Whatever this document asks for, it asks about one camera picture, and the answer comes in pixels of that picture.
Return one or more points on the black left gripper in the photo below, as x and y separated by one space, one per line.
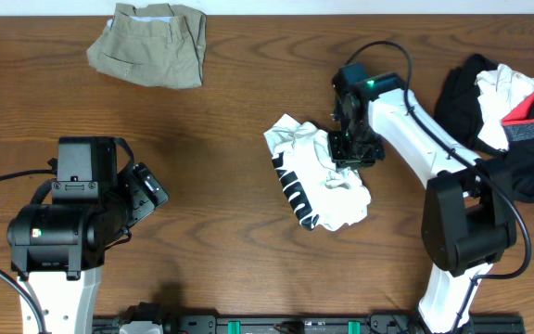
146 191

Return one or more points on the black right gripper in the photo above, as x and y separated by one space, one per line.
342 159

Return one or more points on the folded khaki shorts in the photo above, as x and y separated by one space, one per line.
159 45

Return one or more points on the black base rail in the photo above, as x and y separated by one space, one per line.
150 318

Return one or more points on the white patterned garment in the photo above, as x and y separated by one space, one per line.
501 90

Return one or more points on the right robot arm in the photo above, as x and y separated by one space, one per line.
466 225

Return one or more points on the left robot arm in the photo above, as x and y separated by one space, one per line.
58 249

